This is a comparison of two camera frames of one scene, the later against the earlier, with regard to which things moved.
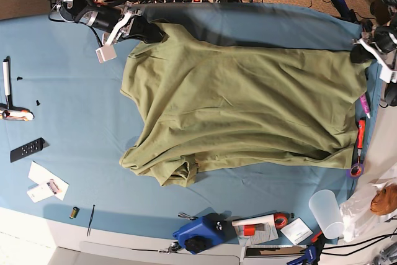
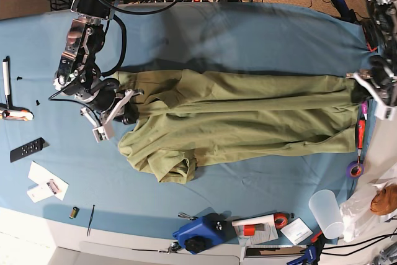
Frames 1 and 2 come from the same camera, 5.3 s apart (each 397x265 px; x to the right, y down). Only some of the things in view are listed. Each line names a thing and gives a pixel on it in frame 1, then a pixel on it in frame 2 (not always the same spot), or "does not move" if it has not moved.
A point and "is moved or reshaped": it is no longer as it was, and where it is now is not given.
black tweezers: (88, 233) does not move
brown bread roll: (385, 201) does not move
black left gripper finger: (142, 28) -> (131, 114)
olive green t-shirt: (208, 106) is moved or reshaped
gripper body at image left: (117, 33) -> (111, 103)
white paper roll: (268, 218) does not move
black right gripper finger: (359, 54) -> (359, 94)
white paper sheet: (40, 175) does not move
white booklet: (297, 231) does not move
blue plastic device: (204, 233) does not move
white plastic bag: (358, 219) does not move
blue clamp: (309, 257) does not move
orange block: (249, 230) does not move
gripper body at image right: (383, 46) -> (379, 85)
